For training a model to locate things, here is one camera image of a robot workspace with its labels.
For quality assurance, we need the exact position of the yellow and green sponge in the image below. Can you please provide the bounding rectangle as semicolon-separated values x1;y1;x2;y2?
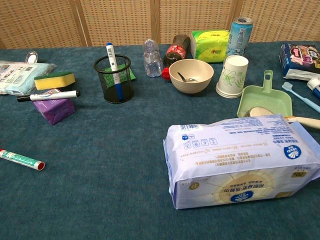
33;71;76;91

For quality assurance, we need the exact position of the black cup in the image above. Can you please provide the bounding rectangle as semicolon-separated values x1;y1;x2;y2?
93;54;135;105

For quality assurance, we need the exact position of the red green marker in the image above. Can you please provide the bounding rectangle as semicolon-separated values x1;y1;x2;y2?
0;148;46;172

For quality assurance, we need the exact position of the light blue plastic package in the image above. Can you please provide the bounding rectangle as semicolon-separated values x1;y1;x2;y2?
0;60;57;96

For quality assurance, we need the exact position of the black capped white marker pen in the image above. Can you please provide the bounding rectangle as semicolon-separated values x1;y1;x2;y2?
16;90;81;103

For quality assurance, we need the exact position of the wicker folding screen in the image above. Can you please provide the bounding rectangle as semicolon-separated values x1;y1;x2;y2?
0;0;320;50

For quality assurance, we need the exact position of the light blue drink can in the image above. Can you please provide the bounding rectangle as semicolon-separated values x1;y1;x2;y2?
226;16;254;58

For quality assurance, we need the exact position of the clear plastic water bottle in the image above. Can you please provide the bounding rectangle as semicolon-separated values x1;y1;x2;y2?
143;38;164;79

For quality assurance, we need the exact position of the metal spoon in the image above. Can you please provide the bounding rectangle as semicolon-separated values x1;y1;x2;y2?
177;71;199;83

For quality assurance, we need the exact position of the dark blue sanitary pad pack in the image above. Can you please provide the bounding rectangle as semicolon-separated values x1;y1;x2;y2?
278;42;320;77

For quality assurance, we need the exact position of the purple box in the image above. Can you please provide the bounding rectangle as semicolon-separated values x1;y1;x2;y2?
32;88;76;127

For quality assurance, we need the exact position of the light green dustpan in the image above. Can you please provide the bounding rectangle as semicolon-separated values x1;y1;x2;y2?
236;69;294;119

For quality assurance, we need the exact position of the beige handled brush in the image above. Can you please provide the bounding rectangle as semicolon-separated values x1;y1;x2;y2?
246;106;320;130

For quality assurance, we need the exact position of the blue white marker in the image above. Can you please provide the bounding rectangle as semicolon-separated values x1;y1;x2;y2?
105;42;125;102

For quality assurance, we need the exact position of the white and blue toothpaste tube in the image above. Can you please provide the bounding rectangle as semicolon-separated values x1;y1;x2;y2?
284;68;320;100

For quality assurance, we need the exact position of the green tissue pack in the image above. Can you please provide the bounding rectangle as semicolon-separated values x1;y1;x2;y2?
190;29;231;64

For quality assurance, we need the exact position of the green flat packet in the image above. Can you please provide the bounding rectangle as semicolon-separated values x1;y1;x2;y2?
103;65;137;82

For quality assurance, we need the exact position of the light blue toothbrush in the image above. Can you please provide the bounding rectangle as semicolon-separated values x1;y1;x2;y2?
281;81;320;114

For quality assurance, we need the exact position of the cola bottle with red cap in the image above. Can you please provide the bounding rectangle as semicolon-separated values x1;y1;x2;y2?
161;34;192;81

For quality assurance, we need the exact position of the beige bowl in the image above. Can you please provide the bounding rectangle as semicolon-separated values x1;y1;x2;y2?
168;59;215;95

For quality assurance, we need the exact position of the large white wet wipes pack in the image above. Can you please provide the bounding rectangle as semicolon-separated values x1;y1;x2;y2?
162;113;320;211

